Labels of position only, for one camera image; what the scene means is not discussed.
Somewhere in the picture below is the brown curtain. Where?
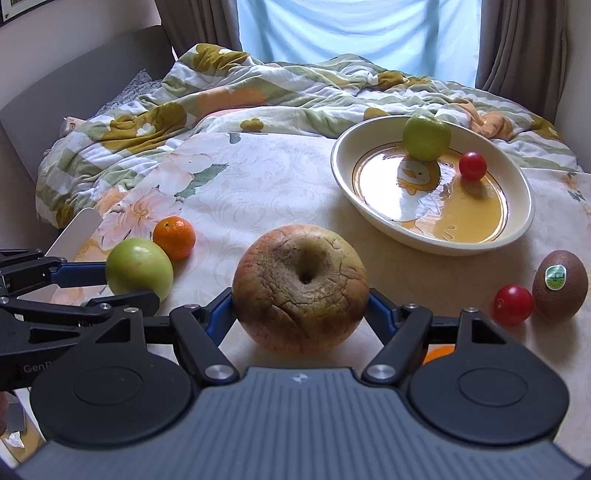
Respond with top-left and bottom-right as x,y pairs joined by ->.
475,0 -> 571,123
154,0 -> 243,61

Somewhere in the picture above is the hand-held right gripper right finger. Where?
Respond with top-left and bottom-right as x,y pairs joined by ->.
362,288 -> 509,385

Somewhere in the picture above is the red cherry tomato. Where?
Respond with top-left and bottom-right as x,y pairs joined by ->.
493,285 -> 535,326
459,152 -> 488,181

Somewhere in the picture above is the small mandarin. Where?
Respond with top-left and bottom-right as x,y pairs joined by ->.
153,217 -> 197,261

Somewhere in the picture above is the white card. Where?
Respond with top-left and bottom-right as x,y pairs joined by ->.
44,208 -> 100,259

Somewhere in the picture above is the small pale box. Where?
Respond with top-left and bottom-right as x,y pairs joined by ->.
62,115 -> 88,137

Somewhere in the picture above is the cream oval bowl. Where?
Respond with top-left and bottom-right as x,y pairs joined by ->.
331,115 -> 536,256

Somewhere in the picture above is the brown kiwi with sticker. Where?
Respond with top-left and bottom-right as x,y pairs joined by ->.
532,250 -> 590,322

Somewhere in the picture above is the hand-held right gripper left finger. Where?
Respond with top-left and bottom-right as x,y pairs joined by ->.
95,287 -> 241,387

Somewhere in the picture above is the floral tablecloth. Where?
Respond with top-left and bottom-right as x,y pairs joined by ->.
46,131 -> 591,467

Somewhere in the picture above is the green apple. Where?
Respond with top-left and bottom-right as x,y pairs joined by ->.
105,238 -> 175,303
403,114 -> 452,162

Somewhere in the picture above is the grey bed headboard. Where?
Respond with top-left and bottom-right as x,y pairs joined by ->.
0,25 -> 178,185

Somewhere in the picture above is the light blue curtain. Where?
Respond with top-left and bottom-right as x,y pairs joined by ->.
236,0 -> 482,88

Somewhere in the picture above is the framed wall picture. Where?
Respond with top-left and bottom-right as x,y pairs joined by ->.
0,0 -> 54,24

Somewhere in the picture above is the orange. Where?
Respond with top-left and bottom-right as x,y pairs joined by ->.
422,345 -> 456,366

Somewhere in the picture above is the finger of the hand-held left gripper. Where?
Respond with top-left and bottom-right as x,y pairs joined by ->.
0,249 -> 109,297
0,291 -> 160,355

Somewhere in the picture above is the striped floral blanket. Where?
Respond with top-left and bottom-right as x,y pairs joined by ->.
36,44 -> 583,229

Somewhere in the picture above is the grey patterned bed sheet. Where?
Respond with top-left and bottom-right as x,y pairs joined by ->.
95,68 -> 164,118

